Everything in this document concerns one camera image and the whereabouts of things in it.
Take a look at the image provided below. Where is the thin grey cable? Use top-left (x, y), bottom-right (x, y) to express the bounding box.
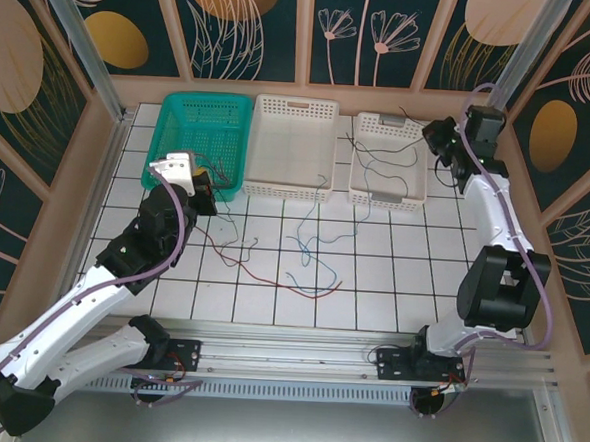
top-left (210, 206), bottom-right (263, 271)
top-left (189, 152), bottom-right (236, 191)

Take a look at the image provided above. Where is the red cable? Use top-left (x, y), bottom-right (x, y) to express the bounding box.
top-left (188, 224), bottom-right (347, 302)

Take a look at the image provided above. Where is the teal plastic basket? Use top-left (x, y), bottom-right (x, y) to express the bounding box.
top-left (139, 88), bottom-right (255, 204)

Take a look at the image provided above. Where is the wide white plastic basket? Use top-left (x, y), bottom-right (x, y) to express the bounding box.
top-left (240, 91), bottom-right (343, 204)

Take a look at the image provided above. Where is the small base circuit board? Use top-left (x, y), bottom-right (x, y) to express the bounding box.
top-left (137, 370), bottom-right (179, 389)
top-left (432, 378), bottom-right (468, 397)

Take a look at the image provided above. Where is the grey metal sheet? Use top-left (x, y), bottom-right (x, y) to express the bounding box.
top-left (8, 356), bottom-right (584, 442)

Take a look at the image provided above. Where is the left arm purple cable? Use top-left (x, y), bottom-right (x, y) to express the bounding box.
top-left (0, 157), bottom-right (218, 442)

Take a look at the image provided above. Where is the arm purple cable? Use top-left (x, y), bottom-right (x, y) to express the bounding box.
top-left (0, 157), bottom-right (218, 442)
top-left (410, 79), bottom-right (570, 427)

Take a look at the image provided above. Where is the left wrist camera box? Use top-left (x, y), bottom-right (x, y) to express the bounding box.
top-left (146, 149), bottom-right (199, 198)

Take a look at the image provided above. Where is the white basket with grey handles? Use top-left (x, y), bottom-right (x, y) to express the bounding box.
top-left (346, 109), bottom-right (434, 214)

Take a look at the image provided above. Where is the aluminium side rail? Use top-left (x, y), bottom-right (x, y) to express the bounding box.
top-left (45, 105), bottom-right (135, 332)

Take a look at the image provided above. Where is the aluminium corner post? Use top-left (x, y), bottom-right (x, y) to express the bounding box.
top-left (20, 0), bottom-right (139, 125)
top-left (473, 0), bottom-right (566, 144)

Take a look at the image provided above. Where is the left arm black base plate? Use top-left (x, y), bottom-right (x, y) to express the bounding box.
top-left (109, 334), bottom-right (204, 375)

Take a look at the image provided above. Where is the aluminium front rail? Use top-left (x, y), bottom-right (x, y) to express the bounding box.
top-left (13, 308), bottom-right (564, 398)

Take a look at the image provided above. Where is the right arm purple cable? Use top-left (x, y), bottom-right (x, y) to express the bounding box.
top-left (410, 79), bottom-right (570, 427)

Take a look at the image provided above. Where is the slotted grey cable duct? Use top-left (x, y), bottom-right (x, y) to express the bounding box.
top-left (33, 367), bottom-right (419, 411)

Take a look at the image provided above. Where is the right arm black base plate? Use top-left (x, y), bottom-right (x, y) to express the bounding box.
top-left (373, 346), bottom-right (468, 388)

